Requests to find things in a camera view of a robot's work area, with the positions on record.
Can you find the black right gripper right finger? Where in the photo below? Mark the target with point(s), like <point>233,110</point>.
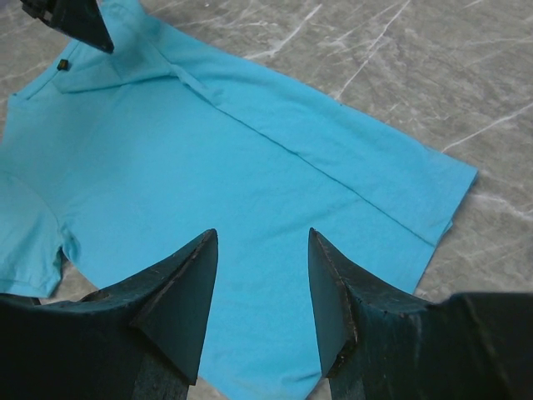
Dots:
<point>377,342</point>

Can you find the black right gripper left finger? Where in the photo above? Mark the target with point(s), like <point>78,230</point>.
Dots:
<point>141,338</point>

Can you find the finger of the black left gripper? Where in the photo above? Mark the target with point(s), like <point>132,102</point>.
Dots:
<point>77,19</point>

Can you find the light blue t-shirt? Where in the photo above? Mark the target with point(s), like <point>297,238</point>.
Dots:
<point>123,158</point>

